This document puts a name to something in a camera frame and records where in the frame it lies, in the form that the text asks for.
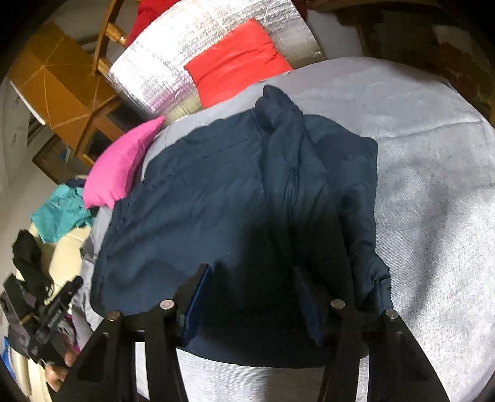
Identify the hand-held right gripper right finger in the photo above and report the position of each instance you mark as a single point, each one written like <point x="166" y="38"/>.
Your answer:
<point x="311" y="305"/>

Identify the red pillow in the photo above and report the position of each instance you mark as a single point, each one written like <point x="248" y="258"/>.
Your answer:
<point x="239" y="65"/>

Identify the navy puffer jacket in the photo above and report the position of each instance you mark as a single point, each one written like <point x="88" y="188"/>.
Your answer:
<point x="216" y="185"/>

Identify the brown wooden column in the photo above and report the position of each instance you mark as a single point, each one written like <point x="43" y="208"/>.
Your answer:
<point x="58" y="77"/>

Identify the wooden stair railing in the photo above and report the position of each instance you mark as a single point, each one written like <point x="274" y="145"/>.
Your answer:
<point x="106" y="27"/>

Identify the wooden door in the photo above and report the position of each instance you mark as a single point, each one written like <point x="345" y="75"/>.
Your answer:
<point x="54" y="158"/>

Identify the teal garment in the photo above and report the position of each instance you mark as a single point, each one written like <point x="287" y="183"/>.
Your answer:
<point x="58" y="212"/>

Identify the grey blanket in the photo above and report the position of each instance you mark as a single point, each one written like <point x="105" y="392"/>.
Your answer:
<point x="425" y="193"/>

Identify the silver foil mat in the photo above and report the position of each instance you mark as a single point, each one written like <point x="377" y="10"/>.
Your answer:
<point x="154" y="73"/>

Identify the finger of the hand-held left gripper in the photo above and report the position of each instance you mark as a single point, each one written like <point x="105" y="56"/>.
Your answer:
<point x="71" y="290"/>

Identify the pink pillow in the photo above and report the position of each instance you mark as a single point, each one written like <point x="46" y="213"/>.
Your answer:
<point x="120" y="166"/>

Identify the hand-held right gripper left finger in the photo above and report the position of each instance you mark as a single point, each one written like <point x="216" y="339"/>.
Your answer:
<point x="197" y="301"/>

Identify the red cloth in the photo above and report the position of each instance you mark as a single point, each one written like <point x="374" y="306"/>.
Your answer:
<point x="149" y="15"/>

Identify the black garment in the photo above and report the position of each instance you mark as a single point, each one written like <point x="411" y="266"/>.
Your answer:
<point x="29" y="259"/>

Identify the person's left hand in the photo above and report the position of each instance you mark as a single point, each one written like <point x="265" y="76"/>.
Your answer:
<point x="54" y="377"/>

